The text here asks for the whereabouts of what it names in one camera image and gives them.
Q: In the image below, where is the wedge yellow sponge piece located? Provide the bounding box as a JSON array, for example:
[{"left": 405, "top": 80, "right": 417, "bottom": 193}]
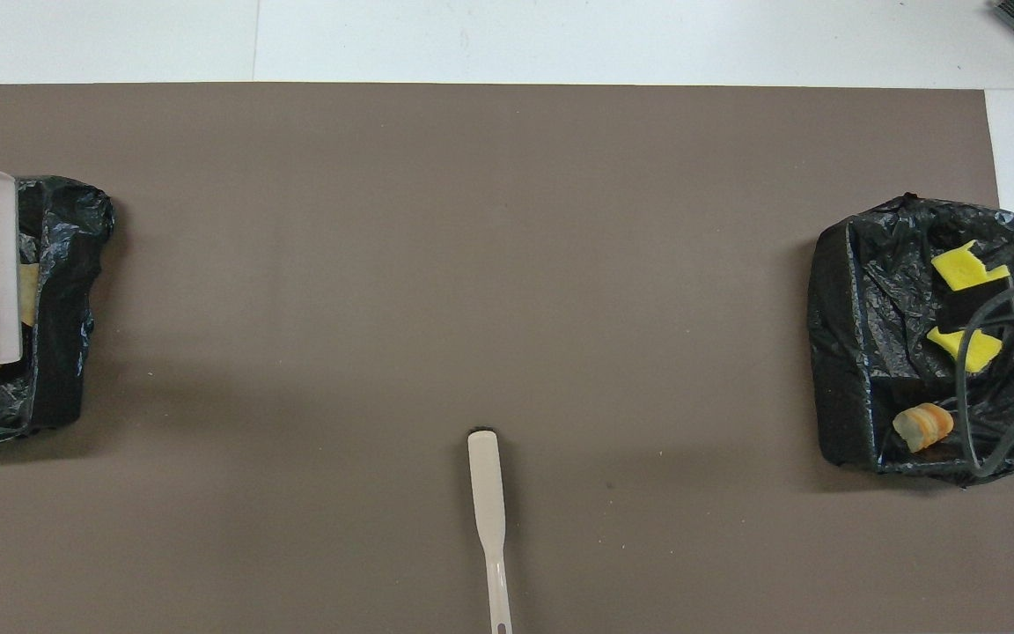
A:
[{"left": 926, "top": 324, "right": 1004, "bottom": 373}]

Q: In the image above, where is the brown table mat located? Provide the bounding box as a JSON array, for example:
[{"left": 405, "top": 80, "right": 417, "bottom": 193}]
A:
[{"left": 0, "top": 83, "right": 1014, "bottom": 634}]

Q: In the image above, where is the beige hand brush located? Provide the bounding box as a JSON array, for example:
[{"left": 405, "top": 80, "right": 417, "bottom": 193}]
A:
[{"left": 467, "top": 429, "right": 514, "bottom": 634}]

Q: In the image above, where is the notched yellow sponge piece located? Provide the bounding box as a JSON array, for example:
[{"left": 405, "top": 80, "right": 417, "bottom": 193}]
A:
[{"left": 930, "top": 240, "right": 1012, "bottom": 292}]

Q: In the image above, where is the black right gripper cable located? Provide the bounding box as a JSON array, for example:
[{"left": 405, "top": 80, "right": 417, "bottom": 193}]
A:
[{"left": 953, "top": 271, "right": 1014, "bottom": 479}]

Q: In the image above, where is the beige bread chunk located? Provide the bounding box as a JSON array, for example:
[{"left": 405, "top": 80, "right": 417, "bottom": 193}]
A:
[{"left": 18, "top": 262, "right": 40, "bottom": 328}]

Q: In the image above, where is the orange striped croissant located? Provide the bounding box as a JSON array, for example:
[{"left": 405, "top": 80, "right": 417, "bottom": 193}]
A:
[{"left": 893, "top": 402, "right": 955, "bottom": 454}]

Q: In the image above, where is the black bag lined bin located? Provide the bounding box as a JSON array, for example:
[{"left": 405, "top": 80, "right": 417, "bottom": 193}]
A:
[
  {"left": 0, "top": 175, "right": 116, "bottom": 444},
  {"left": 806, "top": 193, "right": 1014, "bottom": 488}
]

